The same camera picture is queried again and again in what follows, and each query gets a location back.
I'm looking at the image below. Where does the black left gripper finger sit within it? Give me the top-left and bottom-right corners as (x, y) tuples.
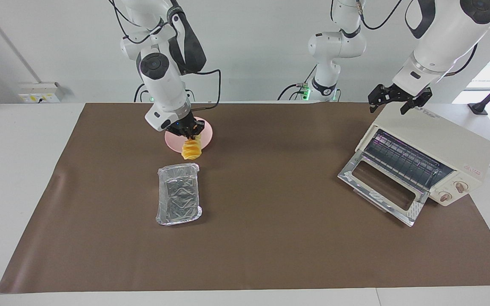
(400, 88), (434, 116)
(367, 85), (388, 113)

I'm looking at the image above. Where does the yellow bread loaf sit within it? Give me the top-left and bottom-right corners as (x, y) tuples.
(181, 136), (203, 161)

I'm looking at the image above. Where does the aluminium foil tray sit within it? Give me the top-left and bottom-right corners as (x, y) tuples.
(156, 163), (203, 227)

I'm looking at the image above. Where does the white toaster oven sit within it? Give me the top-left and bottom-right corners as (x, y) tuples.
(355, 103), (490, 207)

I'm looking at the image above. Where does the glass oven door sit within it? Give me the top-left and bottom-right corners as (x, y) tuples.
(338, 151), (430, 227)

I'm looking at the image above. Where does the pink round plate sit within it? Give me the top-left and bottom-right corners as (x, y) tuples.
(165, 117), (214, 154)

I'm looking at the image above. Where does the brown table mat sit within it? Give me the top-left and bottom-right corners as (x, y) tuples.
(0, 102), (490, 294)

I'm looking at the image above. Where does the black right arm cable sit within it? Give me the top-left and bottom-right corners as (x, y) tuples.
(185, 69), (222, 112)

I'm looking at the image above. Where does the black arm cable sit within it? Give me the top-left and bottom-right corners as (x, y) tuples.
(185, 69), (222, 112)
(356, 0), (404, 31)

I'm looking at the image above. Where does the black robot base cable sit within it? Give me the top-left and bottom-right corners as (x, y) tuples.
(133, 83), (150, 103)
(277, 64), (317, 102)

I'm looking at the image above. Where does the metal oven wire rack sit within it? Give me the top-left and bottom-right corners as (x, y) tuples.
(364, 130), (456, 193)

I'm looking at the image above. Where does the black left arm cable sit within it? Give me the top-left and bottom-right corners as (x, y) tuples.
(356, 0), (404, 31)

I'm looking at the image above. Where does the white wall socket box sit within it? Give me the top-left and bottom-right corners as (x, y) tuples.
(18, 82), (63, 104)

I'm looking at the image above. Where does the white wall cable conduit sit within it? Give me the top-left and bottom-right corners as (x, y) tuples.
(0, 0), (42, 84)

